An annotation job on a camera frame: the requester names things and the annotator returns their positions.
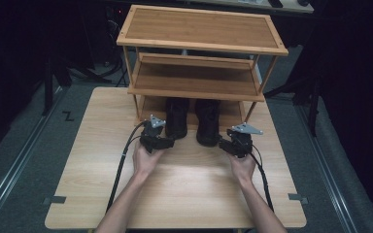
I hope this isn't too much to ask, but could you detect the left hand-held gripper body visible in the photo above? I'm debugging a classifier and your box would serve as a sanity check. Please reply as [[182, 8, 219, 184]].
[[139, 115, 169, 154]]

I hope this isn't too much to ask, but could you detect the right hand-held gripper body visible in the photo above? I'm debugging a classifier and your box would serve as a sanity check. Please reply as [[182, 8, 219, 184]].
[[225, 122, 264, 159]]

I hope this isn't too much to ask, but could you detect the black knit shoe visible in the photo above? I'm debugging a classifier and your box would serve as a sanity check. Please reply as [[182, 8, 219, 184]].
[[164, 97, 190, 141], [194, 98, 223, 148]]

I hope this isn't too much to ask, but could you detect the wooden shoe rack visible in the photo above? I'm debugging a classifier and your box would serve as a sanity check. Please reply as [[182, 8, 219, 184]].
[[116, 4, 289, 131]]

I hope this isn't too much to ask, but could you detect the person's left hand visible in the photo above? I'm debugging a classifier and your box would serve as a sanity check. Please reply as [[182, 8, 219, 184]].
[[132, 141, 165, 178]]

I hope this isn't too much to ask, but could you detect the person's right hand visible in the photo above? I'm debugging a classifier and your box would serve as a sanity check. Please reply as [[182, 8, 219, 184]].
[[227, 150, 258, 188]]

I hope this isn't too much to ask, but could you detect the black metal stand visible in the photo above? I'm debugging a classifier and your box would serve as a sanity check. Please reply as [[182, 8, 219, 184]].
[[264, 73, 322, 138], [41, 52, 73, 117]]

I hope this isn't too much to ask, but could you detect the grey tape strip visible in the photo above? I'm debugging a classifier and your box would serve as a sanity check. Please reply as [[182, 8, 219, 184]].
[[288, 192, 309, 205], [43, 195, 68, 206]]

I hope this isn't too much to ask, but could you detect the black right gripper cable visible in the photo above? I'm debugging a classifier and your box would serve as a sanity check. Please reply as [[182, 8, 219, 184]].
[[250, 145, 275, 214]]

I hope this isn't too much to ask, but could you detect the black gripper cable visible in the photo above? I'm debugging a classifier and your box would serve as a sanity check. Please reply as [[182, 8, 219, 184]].
[[250, 145, 275, 214], [105, 119, 150, 214]]

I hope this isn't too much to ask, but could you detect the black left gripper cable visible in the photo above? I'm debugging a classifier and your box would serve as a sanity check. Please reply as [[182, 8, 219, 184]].
[[105, 119, 150, 214]]

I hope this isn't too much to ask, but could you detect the aluminium floor rail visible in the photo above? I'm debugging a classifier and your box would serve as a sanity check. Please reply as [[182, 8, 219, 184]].
[[0, 86, 64, 225], [294, 106, 359, 233]]

